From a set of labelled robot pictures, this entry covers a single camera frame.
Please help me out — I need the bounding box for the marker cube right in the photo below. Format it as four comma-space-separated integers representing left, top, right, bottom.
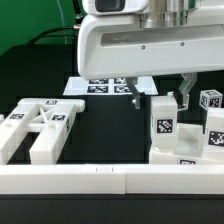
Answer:
199, 89, 223, 110

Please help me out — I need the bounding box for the white part at left edge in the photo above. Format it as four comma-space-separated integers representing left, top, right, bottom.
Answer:
0, 114, 4, 125

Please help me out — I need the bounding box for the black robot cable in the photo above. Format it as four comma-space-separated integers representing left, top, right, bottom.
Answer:
26, 0, 84, 46

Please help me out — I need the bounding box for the white marker base plate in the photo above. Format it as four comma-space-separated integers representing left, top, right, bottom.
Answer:
63, 76, 158, 96

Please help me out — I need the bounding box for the white front fence bar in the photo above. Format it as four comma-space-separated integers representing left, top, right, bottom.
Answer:
0, 164, 224, 194

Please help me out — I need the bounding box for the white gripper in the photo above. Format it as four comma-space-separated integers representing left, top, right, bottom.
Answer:
77, 13, 224, 110

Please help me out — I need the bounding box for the white chair back frame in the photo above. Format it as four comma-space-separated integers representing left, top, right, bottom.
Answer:
0, 98, 85, 165

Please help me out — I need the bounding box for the white chair seat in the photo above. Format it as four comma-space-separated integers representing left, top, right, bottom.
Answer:
149, 123, 224, 165

